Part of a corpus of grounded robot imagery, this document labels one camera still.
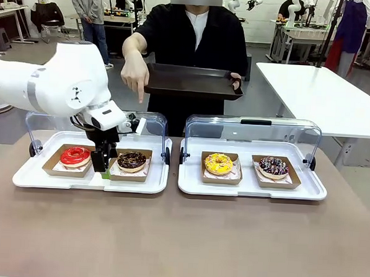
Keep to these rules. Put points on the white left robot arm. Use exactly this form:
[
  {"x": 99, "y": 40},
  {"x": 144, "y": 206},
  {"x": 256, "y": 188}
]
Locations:
[{"x": 51, "y": 82}]

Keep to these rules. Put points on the black chair with jacket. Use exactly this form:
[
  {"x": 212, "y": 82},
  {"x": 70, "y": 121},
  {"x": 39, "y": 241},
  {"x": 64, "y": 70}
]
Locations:
[{"x": 48, "y": 16}]

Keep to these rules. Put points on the cardboard box of sprinkle donut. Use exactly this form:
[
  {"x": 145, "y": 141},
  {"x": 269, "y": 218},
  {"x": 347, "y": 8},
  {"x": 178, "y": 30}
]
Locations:
[{"x": 275, "y": 185}]

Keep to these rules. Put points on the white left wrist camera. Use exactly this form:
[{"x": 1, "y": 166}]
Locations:
[{"x": 141, "y": 126}]

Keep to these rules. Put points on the cardboard box of red donut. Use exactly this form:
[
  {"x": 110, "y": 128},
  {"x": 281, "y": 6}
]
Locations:
[{"x": 51, "y": 168}]

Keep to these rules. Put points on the black camera pole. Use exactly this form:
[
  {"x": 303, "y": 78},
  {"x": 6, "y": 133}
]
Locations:
[{"x": 330, "y": 31}]

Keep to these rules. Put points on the person in purple apron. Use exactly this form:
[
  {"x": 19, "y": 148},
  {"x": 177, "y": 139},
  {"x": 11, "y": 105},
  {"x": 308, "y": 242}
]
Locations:
[{"x": 352, "y": 26}]

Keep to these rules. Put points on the cardboard box of yellow donut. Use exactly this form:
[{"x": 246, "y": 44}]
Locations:
[{"x": 220, "y": 180}]

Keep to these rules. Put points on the printed paper liner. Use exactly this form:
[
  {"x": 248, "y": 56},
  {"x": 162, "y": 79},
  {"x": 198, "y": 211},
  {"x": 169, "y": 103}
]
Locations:
[
  {"x": 145, "y": 170},
  {"x": 290, "y": 180},
  {"x": 57, "y": 166},
  {"x": 237, "y": 170}
]

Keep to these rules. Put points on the dark brown serving tray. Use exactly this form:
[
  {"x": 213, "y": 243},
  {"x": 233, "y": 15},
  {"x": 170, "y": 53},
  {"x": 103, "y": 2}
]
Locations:
[{"x": 191, "y": 81}]

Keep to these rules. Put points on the cardboard box of nut donut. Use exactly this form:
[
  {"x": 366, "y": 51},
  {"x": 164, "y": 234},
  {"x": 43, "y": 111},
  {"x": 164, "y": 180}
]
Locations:
[{"x": 130, "y": 176}]

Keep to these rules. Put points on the chocolate donut with coloured sprinkles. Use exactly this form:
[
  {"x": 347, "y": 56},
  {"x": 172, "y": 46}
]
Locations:
[{"x": 265, "y": 167}]

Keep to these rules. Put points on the person's right hand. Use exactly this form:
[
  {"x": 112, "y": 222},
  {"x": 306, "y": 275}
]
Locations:
[{"x": 134, "y": 75}]

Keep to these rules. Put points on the white display case tray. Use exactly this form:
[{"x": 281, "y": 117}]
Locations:
[
  {"x": 247, "y": 189},
  {"x": 77, "y": 182}
]

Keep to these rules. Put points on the black lid hinge knob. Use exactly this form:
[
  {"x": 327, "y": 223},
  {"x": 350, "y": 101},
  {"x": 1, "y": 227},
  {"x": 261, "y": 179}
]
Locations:
[
  {"x": 311, "y": 162},
  {"x": 34, "y": 148},
  {"x": 181, "y": 156},
  {"x": 167, "y": 156}
]

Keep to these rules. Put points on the background table with donuts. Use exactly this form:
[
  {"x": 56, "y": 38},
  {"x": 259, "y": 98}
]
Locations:
[{"x": 116, "y": 18}]

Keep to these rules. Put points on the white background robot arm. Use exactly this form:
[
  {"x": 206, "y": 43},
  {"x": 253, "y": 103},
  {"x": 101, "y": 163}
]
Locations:
[
  {"x": 238, "y": 0},
  {"x": 292, "y": 10}
]

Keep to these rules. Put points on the grey background work table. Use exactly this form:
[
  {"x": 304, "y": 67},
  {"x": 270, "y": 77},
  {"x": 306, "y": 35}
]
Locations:
[{"x": 302, "y": 36}]

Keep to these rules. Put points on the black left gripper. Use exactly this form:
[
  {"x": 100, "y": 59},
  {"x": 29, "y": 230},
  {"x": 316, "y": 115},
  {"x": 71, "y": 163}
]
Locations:
[{"x": 102, "y": 137}]

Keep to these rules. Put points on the chocolate donut with nut bits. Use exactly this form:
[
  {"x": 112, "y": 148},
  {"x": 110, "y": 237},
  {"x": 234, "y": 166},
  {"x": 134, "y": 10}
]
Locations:
[{"x": 138, "y": 162}]

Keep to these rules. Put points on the yellow glazed donut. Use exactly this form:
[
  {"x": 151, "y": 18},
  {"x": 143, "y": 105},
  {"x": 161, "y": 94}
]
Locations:
[{"x": 211, "y": 164}]

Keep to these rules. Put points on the person in black shirt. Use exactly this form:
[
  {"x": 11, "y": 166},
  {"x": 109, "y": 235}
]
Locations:
[{"x": 175, "y": 35}]

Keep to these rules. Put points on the white side desk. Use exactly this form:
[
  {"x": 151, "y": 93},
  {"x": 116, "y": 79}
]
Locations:
[{"x": 8, "y": 11}]

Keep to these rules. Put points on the person in grey hoodie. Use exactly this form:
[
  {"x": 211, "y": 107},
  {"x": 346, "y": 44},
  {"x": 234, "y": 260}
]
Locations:
[{"x": 89, "y": 9}]

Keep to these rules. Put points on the person's right forearm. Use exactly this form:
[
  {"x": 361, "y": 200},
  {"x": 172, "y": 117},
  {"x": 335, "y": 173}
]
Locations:
[{"x": 134, "y": 47}]

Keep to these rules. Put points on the small grey stool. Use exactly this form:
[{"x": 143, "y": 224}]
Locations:
[{"x": 1, "y": 39}]

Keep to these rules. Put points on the red glazed donut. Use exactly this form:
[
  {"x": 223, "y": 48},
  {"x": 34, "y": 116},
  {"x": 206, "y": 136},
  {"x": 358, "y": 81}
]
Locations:
[{"x": 67, "y": 157}]

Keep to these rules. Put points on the person's left hand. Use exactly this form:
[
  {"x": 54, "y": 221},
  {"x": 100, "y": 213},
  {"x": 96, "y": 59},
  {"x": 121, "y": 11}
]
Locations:
[{"x": 235, "y": 77}]

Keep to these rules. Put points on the clear display case lid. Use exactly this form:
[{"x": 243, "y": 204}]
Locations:
[
  {"x": 154, "y": 127},
  {"x": 259, "y": 134}
]

